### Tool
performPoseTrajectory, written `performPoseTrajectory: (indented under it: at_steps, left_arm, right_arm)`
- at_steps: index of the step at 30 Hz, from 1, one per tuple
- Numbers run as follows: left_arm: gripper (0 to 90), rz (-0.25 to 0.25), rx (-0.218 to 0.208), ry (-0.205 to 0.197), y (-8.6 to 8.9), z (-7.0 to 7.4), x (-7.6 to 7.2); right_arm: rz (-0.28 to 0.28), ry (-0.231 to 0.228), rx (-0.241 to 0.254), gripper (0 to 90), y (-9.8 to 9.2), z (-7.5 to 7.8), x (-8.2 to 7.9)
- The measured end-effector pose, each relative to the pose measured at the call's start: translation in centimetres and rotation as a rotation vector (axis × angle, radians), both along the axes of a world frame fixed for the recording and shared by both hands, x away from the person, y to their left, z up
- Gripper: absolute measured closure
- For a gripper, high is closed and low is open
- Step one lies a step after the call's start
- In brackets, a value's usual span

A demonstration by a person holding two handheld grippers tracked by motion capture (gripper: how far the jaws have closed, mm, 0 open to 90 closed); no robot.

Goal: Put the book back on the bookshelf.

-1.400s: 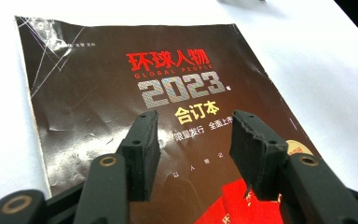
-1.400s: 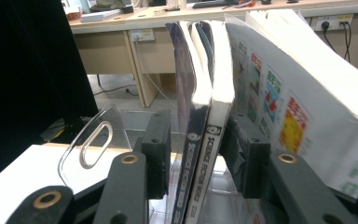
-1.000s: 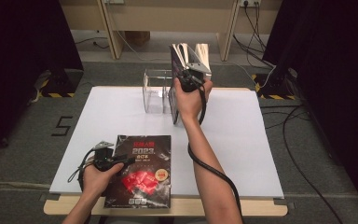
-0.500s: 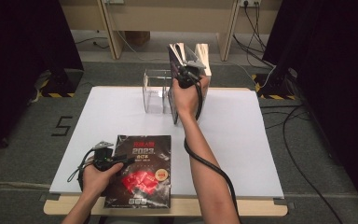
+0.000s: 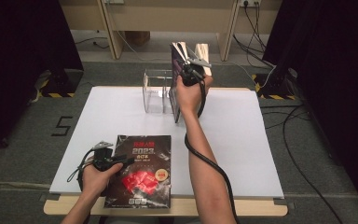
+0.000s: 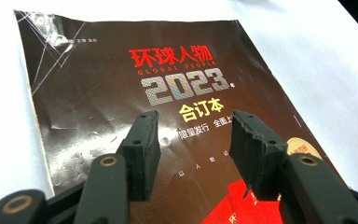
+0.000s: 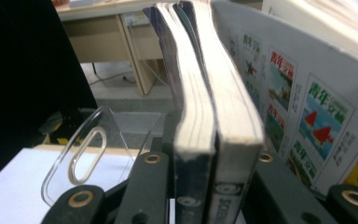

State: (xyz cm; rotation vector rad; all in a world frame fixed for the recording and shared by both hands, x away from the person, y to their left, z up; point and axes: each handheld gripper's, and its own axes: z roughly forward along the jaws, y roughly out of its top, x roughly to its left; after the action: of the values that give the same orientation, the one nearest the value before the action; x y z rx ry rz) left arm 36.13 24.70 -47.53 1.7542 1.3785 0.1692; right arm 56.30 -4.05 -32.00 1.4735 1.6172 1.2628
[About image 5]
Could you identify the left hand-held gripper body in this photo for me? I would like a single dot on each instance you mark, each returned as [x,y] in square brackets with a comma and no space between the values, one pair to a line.
[104,160]

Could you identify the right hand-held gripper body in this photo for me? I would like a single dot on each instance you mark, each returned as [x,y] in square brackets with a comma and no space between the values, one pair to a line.
[192,76]

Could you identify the black magazine with red print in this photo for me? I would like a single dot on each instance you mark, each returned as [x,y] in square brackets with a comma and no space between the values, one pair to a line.
[140,174]

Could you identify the clear acrylic book rack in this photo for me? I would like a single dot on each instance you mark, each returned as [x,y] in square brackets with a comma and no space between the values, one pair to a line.
[155,93]

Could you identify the person's right hand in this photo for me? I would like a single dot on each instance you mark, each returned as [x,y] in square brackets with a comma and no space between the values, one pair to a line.
[191,99]

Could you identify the person's left hand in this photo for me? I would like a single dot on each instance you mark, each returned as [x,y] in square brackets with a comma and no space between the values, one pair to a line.
[96,183]

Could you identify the beige wooden desk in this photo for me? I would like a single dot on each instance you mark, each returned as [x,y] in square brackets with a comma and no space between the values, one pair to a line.
[167,15]

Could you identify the black stand base striped edge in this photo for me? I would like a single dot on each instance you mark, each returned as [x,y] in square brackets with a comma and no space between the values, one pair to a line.
[273,85]
[62,82]

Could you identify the black curtain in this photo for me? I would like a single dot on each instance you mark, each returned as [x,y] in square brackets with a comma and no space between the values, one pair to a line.
[18,46]
[338,77]

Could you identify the wooden table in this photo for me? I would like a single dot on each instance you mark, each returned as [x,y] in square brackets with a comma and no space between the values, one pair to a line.
[275,209]

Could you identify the white wall socket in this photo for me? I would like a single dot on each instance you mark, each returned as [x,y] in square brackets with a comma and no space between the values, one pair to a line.
[251,2]

